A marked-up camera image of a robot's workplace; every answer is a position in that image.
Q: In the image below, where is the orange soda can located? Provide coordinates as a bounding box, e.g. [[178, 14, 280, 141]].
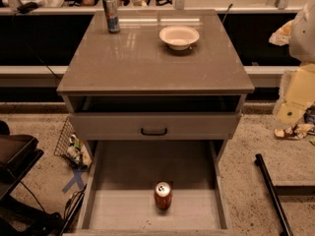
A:
[[154, 182, 172, 210]]

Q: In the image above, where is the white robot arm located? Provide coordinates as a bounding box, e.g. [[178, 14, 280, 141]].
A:
[[289, 0, 315, 63]]

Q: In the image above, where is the grey drawer cabinet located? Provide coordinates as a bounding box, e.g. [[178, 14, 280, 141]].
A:
[[56, 9, 256, 149]]

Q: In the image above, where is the open grey middle drawer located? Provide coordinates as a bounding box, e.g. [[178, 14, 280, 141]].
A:
[[65, 141, 234, 236]]

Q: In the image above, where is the tall blue energy drink can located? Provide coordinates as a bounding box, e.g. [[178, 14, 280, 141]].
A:
[[102, 0, 120, 33]]

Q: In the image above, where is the white paper bowl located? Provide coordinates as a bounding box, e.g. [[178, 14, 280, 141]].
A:
[[159, 26, 200, 50]]

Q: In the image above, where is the blue tape cross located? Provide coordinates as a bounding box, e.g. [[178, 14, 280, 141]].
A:
[[62, 169, 85, 193]]

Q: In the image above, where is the black metal pole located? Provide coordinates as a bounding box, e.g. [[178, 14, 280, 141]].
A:
[[255, 153, 293, 236]]

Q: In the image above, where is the snack bag on floor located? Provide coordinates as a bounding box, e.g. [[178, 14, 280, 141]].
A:
[[274, 124, 314, 140]]

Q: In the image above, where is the closed top drawer with handle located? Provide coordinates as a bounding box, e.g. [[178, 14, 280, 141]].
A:
[[69, 113, 240, 141]]

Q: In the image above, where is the wire mesh basket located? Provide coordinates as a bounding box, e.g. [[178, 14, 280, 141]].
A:
[[54, 118, 87, 168]]

